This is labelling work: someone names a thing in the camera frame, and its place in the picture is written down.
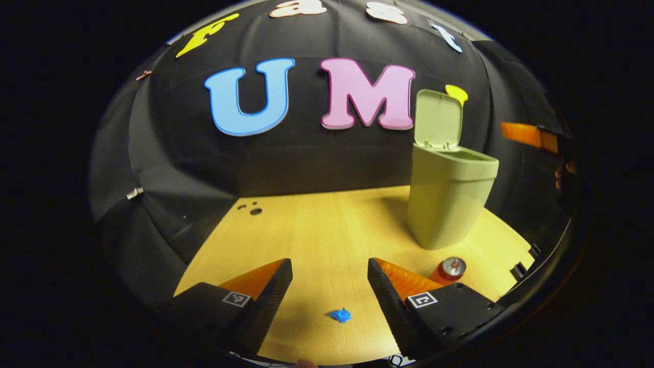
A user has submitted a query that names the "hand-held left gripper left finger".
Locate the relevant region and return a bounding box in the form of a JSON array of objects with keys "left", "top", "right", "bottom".
[{"left": 169, "top": 258, "right": 293, "bottom": 356}]

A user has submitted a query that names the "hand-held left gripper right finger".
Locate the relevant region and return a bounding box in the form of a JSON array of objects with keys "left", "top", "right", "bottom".
[{"left": 367, "top": 258, "right": 511, "bottom": 358}]

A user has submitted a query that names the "red pop can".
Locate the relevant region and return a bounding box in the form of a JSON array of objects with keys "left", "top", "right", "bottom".
[{"left": 428, "top": 257, "right": 467, "bottom": 286}]

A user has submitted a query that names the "green desktop garbage bin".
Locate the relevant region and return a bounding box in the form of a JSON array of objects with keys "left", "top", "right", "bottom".
[{"left": 406, "top": 89, "right": 500, "bottom": 250}]

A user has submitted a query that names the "wooden desktop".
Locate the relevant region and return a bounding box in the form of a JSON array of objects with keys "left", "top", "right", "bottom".
[{"left": 174, "top": 185, "right": 534, "bottom": 366}]

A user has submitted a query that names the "black backdrop cloth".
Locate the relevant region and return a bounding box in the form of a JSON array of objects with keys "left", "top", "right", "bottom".
[{"left": 89, "top": 0, "right": 575, "bottom": 307}]

